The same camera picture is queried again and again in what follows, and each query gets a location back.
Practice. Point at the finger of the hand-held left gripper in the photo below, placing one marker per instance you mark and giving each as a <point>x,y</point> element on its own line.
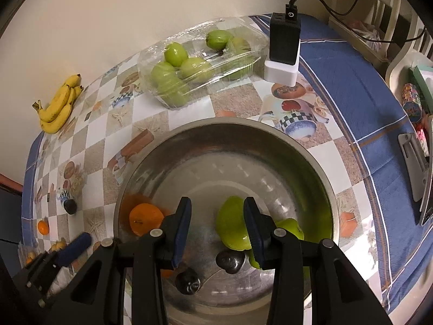
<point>76,245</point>

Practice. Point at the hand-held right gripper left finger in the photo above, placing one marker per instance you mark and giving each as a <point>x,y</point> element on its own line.
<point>181,230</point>

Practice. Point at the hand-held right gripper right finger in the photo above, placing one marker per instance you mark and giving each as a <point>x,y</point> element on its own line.
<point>252,230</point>

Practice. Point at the large green jujube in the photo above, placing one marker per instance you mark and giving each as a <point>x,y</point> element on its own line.
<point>291,226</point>
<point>231,225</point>

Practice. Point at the stainless steel bowl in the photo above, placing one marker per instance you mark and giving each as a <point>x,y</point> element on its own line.
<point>209,176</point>

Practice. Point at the clear plastic bag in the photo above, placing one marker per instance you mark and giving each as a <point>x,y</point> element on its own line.
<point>23,249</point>

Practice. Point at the reddish brown board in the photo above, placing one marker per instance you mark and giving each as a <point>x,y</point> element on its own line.
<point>10,181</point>

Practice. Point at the yellow banana bunch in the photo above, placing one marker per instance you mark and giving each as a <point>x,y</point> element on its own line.
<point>55,108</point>

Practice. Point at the grey phone stand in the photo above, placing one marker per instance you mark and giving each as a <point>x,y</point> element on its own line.
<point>411,162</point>

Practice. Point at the pile of green jujubes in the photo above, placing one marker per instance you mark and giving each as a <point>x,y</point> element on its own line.
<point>176,54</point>

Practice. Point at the blue tablecloth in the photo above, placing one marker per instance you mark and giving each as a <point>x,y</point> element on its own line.
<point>355,84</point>

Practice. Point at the black charger block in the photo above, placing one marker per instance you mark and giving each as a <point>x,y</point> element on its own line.
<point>284,40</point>

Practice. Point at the pink small object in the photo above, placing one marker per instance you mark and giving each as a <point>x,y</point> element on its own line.
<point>421,137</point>

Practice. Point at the clear plastic container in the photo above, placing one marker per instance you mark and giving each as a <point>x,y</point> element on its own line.
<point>250,28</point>

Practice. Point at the colourful printed can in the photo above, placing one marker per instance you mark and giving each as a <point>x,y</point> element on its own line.
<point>411,103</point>

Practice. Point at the green shallow box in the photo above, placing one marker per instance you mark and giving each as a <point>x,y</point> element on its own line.
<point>421,78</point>

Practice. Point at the crumpled plastic bag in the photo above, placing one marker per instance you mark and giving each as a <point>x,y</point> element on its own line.
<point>367,32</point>

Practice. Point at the white lattice chair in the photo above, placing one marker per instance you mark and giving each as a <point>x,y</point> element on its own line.
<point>401,13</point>

